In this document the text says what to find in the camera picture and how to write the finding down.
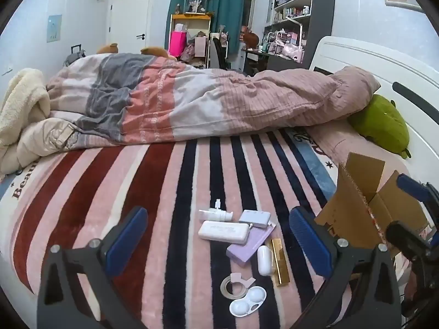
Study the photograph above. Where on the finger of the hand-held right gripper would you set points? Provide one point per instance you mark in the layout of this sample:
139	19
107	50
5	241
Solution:
399	234
411	186

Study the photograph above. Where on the white earbuds case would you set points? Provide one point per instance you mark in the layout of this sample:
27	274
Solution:
264	260

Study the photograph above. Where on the striped plush blanket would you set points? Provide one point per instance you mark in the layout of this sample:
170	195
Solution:
103	185

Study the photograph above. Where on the purple rectangular box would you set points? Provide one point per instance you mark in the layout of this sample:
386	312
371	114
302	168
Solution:
247	248

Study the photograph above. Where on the pink grey patchwork duvet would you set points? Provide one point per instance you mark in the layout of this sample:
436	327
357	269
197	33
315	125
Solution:
205	102

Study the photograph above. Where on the tall grey bookshelf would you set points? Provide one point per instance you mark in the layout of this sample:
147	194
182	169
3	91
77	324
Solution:
320	7

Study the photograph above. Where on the white door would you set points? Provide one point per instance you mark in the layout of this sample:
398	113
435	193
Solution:
130	20

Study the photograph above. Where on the brown plush toy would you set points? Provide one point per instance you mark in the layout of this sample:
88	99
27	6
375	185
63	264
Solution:
154	52
108	48

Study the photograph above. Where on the white spray bottle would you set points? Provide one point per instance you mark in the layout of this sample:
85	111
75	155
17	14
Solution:
214	215

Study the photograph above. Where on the grey suitcase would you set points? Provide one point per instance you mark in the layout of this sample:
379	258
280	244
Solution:
73	56

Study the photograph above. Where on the bright pink gift bag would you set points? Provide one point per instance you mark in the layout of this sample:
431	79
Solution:
177	44

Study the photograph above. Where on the pink ribbed pillow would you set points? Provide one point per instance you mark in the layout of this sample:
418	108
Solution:
336	144

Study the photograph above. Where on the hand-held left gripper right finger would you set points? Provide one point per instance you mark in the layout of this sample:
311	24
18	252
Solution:
308	243

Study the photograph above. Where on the white power bank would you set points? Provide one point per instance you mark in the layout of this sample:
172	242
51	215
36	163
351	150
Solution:
223	232

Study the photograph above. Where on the cardboard box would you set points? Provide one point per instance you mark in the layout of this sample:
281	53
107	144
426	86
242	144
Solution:
353	209

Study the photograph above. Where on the glass display case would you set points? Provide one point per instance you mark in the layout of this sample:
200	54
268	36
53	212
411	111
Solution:
196	1

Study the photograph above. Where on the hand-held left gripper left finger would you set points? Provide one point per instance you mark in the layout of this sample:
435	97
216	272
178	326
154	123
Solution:
127	241

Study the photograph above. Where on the light blue small device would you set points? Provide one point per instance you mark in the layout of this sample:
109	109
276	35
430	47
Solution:
255	218

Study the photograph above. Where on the pale blue wall poster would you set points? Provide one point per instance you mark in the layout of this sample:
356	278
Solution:
54	29

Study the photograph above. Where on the yellow shelf unit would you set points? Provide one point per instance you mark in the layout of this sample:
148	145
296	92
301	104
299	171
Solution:
190	16

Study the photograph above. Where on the white bed headboard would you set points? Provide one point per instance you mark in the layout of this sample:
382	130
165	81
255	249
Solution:
370	61

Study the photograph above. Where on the pale pink paper bag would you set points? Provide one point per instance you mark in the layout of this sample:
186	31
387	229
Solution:
200	46

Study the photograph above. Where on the clear tape roll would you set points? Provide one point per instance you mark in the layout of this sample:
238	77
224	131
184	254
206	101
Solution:
240	278

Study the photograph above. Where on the green plush pillow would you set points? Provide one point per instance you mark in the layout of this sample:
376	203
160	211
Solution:
380	123

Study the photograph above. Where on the teal curtain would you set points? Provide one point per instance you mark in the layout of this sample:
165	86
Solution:
226	7

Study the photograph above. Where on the gold rectangular box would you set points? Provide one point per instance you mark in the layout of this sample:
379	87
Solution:
280	267

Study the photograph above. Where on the white contact lens case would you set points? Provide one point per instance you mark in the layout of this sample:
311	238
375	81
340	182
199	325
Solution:
255	296

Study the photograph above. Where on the cream fleece blanket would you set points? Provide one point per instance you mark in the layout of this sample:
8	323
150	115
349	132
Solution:
20	102

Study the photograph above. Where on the brown round object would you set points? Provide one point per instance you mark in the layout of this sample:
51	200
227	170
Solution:
251	38

